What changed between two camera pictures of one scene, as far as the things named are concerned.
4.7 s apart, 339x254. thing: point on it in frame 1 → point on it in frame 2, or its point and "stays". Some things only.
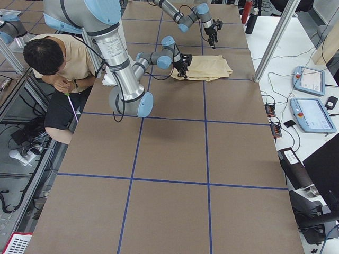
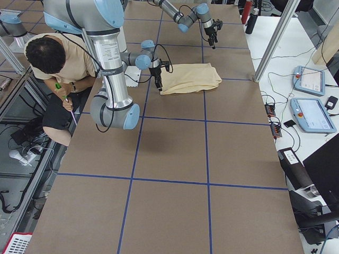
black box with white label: [297, 176] stays
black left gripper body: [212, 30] stays
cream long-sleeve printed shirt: [205, 67] → [189, 77]
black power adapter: [331, 102] stays
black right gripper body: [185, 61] → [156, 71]
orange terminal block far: [270, 109] stays
